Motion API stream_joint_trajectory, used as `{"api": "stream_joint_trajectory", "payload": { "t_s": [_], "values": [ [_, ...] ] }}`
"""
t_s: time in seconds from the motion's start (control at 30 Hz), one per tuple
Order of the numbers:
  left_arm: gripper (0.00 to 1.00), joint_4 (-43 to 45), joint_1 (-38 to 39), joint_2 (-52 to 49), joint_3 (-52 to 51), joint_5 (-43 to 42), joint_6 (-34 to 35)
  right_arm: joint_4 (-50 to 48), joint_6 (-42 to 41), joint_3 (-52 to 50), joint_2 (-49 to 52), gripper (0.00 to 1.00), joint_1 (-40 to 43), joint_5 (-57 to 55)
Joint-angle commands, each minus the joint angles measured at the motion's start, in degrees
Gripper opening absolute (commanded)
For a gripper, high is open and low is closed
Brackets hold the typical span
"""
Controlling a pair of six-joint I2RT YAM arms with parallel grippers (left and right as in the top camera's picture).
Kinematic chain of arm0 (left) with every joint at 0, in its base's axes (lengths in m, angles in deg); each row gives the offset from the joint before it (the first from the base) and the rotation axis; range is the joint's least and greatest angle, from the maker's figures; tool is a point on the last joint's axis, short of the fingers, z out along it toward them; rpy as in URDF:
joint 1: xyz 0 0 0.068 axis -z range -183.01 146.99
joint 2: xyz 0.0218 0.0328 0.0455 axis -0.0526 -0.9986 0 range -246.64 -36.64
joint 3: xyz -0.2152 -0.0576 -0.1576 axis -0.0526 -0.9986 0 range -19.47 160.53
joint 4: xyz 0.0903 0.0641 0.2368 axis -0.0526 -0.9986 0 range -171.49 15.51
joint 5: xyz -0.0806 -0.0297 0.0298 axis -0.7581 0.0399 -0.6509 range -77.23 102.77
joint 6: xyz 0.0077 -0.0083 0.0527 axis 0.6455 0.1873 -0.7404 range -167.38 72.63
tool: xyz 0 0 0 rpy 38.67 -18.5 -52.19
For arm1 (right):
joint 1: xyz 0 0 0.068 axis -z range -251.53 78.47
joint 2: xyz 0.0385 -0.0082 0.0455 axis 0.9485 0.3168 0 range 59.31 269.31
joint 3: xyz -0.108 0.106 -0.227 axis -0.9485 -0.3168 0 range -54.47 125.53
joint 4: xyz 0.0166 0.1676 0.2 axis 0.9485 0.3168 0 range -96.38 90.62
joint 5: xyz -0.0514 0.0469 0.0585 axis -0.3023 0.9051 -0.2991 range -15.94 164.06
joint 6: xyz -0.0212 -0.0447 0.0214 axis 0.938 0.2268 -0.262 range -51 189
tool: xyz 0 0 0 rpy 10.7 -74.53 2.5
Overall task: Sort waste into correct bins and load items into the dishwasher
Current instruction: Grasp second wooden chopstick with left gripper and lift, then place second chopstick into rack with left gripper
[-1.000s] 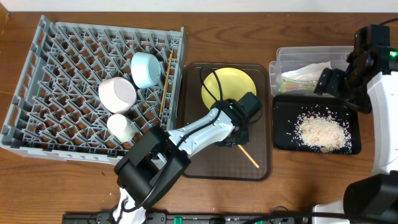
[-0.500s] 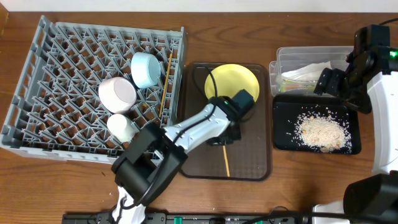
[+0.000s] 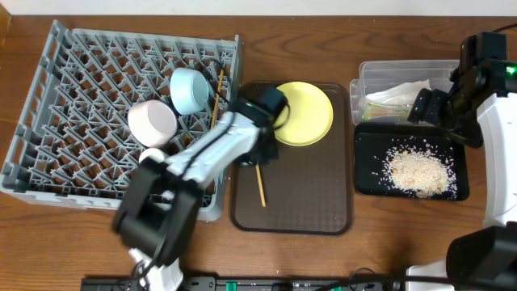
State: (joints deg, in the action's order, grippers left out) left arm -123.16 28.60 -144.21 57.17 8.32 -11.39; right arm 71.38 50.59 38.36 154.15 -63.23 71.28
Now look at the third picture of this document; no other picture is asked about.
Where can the green orange snack wrapper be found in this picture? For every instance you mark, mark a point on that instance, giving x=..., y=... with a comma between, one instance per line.
x=375, y=111

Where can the light blue bowl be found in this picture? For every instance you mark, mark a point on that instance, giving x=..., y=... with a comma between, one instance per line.
x=189, y=91

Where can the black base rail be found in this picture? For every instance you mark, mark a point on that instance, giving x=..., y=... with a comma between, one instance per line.
x=282, y=283

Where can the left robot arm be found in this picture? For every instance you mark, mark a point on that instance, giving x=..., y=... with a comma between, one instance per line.
x=159, y=210

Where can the rice food scraps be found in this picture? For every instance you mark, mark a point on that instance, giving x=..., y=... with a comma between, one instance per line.
x=418, y=169

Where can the pink bowl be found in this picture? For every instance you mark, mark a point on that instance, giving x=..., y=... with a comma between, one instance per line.
x=152, y=123

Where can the yellow round plate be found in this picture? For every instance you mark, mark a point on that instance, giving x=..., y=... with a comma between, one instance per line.
x=309, y=116

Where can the grey plastic dish rack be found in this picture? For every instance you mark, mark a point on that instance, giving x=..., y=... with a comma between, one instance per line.
x=72, y=146

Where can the small white cup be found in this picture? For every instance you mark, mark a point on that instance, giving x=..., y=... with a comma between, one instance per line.
x=153, y=153

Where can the black waste tray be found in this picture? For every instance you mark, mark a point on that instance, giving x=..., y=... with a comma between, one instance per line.
x=375, y=138

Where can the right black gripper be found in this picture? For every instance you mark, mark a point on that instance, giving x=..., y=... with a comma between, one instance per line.
x=426, y=107

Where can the white paper napkin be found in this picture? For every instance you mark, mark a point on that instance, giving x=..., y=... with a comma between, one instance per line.
x=401, y=95

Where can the clear plastic waste bin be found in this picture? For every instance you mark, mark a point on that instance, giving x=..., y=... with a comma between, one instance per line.
x=375, y=76

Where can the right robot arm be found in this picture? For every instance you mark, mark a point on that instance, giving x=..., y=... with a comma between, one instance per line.
x=478, y=110

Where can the brown serving tray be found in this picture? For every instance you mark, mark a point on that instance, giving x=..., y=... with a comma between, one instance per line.
x=309, y=189

